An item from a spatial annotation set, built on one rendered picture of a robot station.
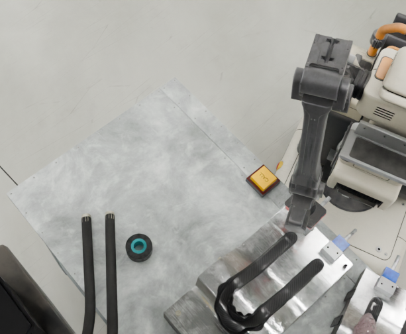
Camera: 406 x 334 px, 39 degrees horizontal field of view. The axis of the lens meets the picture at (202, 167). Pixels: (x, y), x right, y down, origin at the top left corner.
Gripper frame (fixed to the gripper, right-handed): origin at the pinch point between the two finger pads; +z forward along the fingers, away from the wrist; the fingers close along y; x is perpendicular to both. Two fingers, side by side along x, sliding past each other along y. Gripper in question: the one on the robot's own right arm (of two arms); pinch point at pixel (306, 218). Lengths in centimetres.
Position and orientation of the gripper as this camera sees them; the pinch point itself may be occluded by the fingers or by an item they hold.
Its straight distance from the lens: 171.7
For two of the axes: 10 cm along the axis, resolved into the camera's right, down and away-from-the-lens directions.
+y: 6.6, 6.1, -4.3
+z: 1.8, 4.3, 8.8
